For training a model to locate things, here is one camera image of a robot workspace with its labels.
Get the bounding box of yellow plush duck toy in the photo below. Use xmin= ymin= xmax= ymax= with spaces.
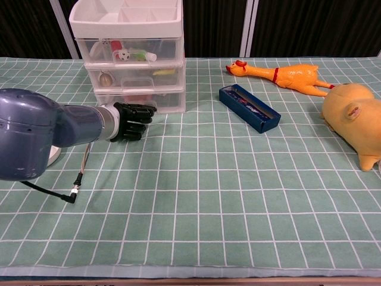
xmin=320 ymin=83 xmax=381 ymax=172

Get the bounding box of green checked tablecloth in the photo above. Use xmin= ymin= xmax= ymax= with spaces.
xmin=0 ymin=56 xmax=381 ymax=278

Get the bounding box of blue rectangular box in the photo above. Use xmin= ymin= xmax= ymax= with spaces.
xmin=218 ymin=83 xmax=282 ymax=133

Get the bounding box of clear plastic drawer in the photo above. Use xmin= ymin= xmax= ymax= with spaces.
xmin=95 ymin=89 xmax=187 ymax=114
xmin=76 ymin=37 xmax=184 ymax=65
xmin=86 ymin=64 xmax=185 ymax=90

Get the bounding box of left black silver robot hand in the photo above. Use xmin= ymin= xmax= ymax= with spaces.
xmin=109 ymin=102 xmax=158 ymax=143

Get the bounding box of yellow rubber chicken toy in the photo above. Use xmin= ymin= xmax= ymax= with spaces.
xmin=225 ymin=59 xmax=336 ymax=98

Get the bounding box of thin white slanted post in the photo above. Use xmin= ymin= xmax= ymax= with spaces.
xmin=49 ymin=0 xmax=83 ymax=59

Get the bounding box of white plastic drawer unit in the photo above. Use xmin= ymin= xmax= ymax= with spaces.
xmin=68 ymin=0 xmax=187 ymax=114

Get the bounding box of white green tube toy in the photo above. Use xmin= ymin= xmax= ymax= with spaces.
xmin=130 ymin=51 xmax=158 ymax=62

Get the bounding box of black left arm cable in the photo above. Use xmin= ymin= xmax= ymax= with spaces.
xmin=22 ymin=142 xmax=92 ymax=204

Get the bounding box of white oval plastic stand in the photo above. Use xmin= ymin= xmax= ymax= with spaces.
xmin=47 ymin=145 xmax=62 ymax=166

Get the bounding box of gold egg ornament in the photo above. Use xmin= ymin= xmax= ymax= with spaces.
xmin=99 ymin=71 xmax=115 ymax=87

